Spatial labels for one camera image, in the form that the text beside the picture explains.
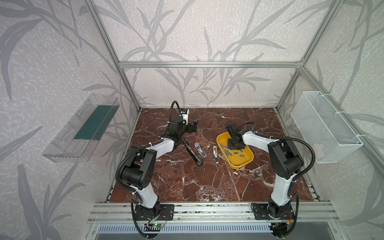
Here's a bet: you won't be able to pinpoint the beige small stapler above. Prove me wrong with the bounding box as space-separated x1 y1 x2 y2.
213 146 219 164

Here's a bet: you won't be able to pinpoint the light blue stapler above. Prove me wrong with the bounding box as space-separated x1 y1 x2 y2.
194 143 207 158

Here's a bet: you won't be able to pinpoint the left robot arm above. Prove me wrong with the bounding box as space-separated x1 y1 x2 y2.
115 117 198 219

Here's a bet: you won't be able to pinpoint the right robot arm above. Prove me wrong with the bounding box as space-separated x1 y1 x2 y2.
226 123 316 220

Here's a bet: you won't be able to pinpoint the grey staple strips in tray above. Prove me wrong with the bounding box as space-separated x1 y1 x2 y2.
220 145 245 158

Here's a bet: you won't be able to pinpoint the yellow plastic tray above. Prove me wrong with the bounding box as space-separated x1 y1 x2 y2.
217 132 254 170

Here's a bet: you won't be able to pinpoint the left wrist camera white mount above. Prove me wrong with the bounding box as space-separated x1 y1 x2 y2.
180 108 190 124

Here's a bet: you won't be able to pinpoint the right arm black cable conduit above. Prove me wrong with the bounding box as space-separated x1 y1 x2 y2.
238 121 316 238

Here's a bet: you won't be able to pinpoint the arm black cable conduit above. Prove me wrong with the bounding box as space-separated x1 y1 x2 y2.
115 100 184 193
238 121 316 238

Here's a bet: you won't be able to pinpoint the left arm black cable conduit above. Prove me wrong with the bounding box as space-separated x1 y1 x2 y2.
115 100 184 193

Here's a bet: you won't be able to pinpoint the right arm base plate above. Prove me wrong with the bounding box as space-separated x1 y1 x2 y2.
251 202 296 221

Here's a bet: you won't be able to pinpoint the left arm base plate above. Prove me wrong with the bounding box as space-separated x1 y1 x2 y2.
134 204 175 221

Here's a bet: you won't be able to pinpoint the aluminium front rail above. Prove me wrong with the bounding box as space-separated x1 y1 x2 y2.
87 202 340 224

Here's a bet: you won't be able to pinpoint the white wire mesh basket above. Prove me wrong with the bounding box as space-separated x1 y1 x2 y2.
291 91 364 164

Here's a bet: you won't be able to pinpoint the clear acrylic wall shelf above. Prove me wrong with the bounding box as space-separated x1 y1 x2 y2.
42 94 120 163

